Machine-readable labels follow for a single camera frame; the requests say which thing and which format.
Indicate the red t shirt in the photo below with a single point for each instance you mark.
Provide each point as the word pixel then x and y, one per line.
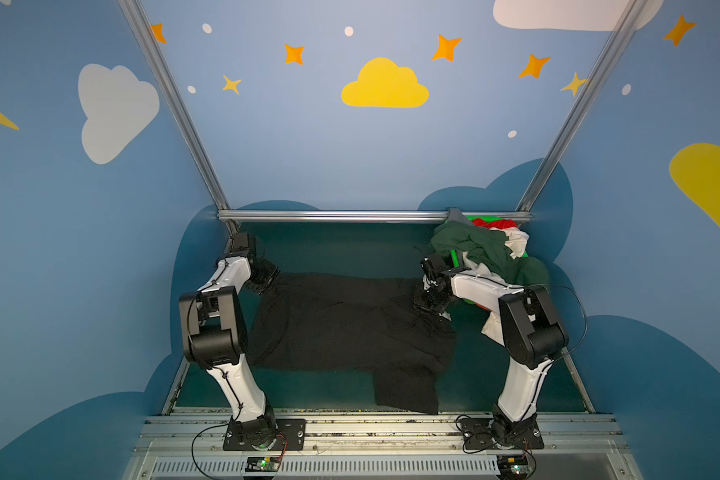
pixel 491 223

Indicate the rear horizontal aluminium rail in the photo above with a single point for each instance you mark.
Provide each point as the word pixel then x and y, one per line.
pixel 416 217

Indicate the left rear aluminium post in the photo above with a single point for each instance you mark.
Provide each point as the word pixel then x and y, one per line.
pixel 138 23

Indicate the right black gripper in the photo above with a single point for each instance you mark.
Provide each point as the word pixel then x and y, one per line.
pixel 429 298

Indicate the bright green plastic basket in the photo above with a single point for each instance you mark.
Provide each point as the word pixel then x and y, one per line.
pixel 455 258

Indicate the right green circuit board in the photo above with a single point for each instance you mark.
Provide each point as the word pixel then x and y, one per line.
pixel 513 467

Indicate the dark green t shirt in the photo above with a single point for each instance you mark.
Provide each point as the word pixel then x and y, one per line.
pixel 485 247

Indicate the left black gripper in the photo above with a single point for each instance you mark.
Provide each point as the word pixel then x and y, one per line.
pixel 263 276

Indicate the right rear aluminium post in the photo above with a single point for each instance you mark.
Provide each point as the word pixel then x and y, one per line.
pixel 616 44

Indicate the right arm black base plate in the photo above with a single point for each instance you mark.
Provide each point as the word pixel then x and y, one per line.
pixel 482 434

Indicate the green circuit board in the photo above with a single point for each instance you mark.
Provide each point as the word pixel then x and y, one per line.
pixel 513 467
pixel 263 465

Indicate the black t shirt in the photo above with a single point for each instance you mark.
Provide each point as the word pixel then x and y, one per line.
pixel 325 322

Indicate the aluminium post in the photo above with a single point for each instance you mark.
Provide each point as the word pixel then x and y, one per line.
pixel 138 23
pixel 616 44

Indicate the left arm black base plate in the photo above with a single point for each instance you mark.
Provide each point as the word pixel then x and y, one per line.
pixel 266 435

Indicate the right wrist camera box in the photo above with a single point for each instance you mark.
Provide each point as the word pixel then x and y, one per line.
pixel 434 266

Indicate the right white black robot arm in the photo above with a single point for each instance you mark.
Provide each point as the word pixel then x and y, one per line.
pixel 523 320

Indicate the front aluminium rail bed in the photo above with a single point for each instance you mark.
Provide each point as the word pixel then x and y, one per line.
pixel 378 445

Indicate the white t shirt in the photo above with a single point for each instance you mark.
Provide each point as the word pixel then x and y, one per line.
pixel 516 242

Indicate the right side floor rail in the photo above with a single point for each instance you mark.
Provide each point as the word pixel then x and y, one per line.
pixel 578 381

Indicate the left green circuit board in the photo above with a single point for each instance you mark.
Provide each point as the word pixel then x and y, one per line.
pixel 263 465

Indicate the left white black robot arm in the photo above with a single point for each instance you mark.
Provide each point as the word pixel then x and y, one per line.
pixel 214 337

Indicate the grey t shirt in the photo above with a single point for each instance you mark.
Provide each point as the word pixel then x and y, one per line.
pixel 456 215

